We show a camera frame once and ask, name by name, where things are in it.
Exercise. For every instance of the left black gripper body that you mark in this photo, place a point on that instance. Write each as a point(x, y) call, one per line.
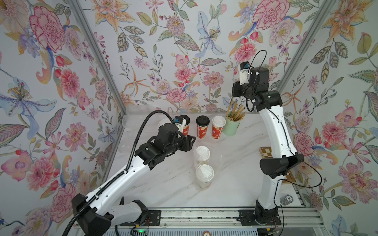
point(174, 146)

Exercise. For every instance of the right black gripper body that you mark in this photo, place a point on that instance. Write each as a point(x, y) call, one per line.
point(245, 92)

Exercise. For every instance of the cream cup white lid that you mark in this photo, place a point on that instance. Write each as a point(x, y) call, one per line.
point(202, 155)
point(204, 175)

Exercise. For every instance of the clear plastic carrier bag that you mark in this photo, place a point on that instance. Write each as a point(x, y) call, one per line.
point(216, 159)

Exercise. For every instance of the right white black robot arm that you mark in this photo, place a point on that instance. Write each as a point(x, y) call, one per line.
point(282, 147)

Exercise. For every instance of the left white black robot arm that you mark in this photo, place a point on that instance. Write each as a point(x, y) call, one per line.
point(95, 212)

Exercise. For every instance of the stack of clear bags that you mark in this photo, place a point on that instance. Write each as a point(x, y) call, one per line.
point(132, 123)

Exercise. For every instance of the red cup black lid left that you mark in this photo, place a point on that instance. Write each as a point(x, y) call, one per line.
point(187, 124)

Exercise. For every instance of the red cup black lid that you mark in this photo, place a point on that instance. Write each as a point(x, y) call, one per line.
point(187, 124)
point(202, 126)

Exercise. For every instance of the red cup white lid left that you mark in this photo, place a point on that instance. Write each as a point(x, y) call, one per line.
point(163, 122)

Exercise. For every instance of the red cup white lid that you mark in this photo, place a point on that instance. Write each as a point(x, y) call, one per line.
point(163, 122)
point(218, 123)

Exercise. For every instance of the red cup black lid right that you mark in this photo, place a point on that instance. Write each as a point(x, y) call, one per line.
point(202, 126)

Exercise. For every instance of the red cup white lid right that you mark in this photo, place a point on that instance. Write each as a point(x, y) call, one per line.
point(218, 123)

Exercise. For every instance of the green straw holder cup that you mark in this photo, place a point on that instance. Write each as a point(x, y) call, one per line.
point(230, 127)

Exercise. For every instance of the wooden chessboard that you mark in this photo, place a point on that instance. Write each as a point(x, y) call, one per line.
point(274, 167)

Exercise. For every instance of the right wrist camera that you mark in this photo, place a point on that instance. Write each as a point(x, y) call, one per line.
point(244, 69)

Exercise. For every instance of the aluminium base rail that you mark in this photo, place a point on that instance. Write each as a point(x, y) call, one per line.
point(235, 217)

